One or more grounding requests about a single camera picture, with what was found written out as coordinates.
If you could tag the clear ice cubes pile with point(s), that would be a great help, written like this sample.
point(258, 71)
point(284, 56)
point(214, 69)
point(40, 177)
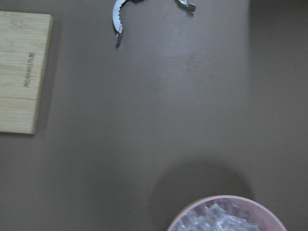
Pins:
point(217, 216)

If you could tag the bamboo cutting board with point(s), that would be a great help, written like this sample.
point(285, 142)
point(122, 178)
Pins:
point(24, 47)

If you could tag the metal reacher grabber tool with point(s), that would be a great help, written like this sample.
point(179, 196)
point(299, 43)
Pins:
point(116, 17)

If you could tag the pink bowl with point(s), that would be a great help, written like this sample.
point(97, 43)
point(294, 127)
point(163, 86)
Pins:
point(266, 220)

